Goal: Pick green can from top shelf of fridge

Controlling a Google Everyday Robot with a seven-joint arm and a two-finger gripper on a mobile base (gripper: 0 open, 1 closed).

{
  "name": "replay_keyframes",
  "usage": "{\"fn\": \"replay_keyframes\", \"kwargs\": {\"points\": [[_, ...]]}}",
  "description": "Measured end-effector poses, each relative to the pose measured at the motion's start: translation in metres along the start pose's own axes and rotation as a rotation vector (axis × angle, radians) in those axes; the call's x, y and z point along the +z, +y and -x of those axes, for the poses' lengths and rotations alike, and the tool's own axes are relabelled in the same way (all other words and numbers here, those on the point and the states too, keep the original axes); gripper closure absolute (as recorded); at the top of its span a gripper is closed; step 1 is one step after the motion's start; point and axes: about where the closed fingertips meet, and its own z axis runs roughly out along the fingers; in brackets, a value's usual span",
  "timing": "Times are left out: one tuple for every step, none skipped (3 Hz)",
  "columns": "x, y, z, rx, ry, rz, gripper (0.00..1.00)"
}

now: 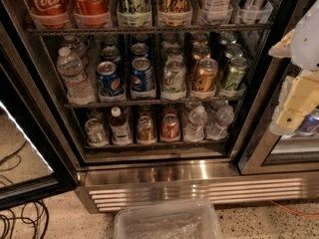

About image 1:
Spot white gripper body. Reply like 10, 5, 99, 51
290, 0, 319, 71

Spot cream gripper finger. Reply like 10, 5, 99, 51
268, 29, 295, 59
270, 70, 319, 135

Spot green LaCroix can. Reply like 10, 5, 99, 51
117, 0, 152, 28

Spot blue can behind right door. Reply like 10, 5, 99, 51
297, 109, 319, 135

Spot front green soda can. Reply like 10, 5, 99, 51
219, 57, 248, 98

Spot rear green soda can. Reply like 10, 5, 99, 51
219, 43, 243, 71

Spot silver dark tall can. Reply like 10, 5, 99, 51
232, 0, 275, 25

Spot white labelled can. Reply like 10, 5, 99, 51
197, 0, 232, 25

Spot right water bottle bottom shelf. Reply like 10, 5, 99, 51
206, 106, 234, 140

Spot water bottle shelf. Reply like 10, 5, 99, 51
57, 47, 96, 105
206, 106, 234, 140
184, 106, 208, 142
63, 35, 89, 66

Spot rear gold soda can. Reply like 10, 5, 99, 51
189, 44, 210, 80

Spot gold soda can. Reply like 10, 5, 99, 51
189, 44, 210, 80
190, 58, 218, 99

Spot front gold soda can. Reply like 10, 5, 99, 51
190, 58, 218, 99

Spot green white soda can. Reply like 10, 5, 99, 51
161, 60, 186, 101

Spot left water bottle bottom shelf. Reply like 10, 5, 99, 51
184, 106, 208, 142

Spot gold tall can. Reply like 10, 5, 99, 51
159, 0, 191, 27

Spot red soda can bottom shelf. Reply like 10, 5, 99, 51
160, 114, 180, 142

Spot stainless steel glass-door fridge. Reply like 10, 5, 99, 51
0, 0, 319, 213

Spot front right Pepsi can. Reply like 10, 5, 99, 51
131, 57, 156, 99

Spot pepsi can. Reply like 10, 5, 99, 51
131, 57, 156, 99
96, 61, 125, 103

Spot brown soda can bottom shelf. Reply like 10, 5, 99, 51
137, 116, 156, 144

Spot front left Pepsi can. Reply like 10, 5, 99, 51
96, 61, 125, 103

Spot right red Coca-Cola can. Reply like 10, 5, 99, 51
74, 0, 110, 29

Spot red coca-cola can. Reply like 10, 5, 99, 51
74, 0, 110, 29
31, 0, 69, 29

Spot rear water bottle middle shelf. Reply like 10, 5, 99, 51
63, 35, 89, 66

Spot clear jar bottom shelf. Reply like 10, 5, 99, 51
85, 119, 109, 147

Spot front water bottle middle shelf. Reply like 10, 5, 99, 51
57, 47, 96, 105

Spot left red Coca-Cola can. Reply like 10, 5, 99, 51
31, 0, 69, 29

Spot open black fridge door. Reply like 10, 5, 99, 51
0, 3, 76, 210

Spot clear plastic bin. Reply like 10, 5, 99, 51
114, 199, 223, 239

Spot white capped juice bottle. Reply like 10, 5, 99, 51
110, 107, 132, 145

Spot middle wire shelf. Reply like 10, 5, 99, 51
64, 97, 242, 109

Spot wire shelf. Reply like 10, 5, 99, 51
27, 23, 272, 36
64, 97, 242, 109

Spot orange cable on floor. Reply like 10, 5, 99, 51
269, 200, 319, 219

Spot top wire shelf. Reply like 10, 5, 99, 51
27, 23, 272, 36

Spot black cables on floor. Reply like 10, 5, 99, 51
0, 139, 50, 239

